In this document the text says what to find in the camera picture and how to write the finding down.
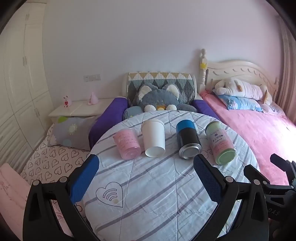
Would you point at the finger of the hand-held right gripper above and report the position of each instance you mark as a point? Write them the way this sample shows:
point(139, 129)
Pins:
point(255, 172)
point(288, 168)

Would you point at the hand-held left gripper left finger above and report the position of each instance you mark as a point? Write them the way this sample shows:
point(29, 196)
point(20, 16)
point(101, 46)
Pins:
point(84, 177)

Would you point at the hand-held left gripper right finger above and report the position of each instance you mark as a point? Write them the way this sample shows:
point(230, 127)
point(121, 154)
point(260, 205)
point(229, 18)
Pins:
point(208, 179)

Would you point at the pink plastic cup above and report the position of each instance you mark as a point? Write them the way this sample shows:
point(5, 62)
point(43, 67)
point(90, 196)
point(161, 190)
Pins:
point(127, 143)

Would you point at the white paper cup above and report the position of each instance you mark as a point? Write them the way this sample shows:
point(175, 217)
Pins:
point(153, 136)

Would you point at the heart print bed sheet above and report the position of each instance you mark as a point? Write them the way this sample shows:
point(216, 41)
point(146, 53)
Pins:
point(53, 160)

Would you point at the pink fleece bedspread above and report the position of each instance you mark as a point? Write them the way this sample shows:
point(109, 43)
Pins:
point(259, 136)

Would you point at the green and pink canister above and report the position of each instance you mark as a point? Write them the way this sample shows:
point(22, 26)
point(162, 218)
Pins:
point(219, 142)

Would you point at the grey flower pillow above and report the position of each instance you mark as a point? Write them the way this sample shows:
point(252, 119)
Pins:
point(74, 132)

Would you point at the blue and black can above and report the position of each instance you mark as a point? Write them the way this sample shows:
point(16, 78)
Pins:
point(187, 136)

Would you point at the pink printed pillow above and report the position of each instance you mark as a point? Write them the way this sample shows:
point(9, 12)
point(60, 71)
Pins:
point(275, 109)

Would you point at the purple bed bumper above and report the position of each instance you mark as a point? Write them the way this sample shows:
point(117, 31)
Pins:
point(108, 115)
point(204, 109)

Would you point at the white nightstand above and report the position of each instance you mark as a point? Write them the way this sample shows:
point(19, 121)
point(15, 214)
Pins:
point(78, 110)

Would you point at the blue printed pillow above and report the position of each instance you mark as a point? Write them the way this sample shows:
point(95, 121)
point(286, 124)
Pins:
point(242, 103)

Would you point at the light pink blanket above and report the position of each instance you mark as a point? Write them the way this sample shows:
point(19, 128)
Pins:
point(11, 190)

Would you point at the small white pink figurine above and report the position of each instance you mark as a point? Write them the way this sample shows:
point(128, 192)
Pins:
point(66, 102)

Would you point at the pink cone toy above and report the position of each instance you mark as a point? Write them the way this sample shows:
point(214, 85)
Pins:
point(93, 99)

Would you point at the white dog plush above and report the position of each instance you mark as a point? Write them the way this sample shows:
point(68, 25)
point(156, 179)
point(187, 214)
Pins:
point(245, 89)

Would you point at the pink curtain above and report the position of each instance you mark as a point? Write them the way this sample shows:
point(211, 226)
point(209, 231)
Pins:
point(288, 81)

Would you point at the grey cat plush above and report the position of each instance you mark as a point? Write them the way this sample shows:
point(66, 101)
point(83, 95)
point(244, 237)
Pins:
point(157, 97)

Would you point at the cream wooden bed headboard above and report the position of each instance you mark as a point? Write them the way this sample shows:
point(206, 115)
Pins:
point(242, 70)

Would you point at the white wardrobe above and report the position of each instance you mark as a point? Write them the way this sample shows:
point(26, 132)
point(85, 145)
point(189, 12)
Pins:
point(20, 92)

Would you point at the diamond patterned headboard cover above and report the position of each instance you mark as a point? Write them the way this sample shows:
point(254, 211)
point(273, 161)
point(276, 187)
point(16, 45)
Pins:
point(161, 77)

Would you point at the white wall switch panel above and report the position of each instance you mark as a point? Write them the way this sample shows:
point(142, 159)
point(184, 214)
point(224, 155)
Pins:
point(92, 77)

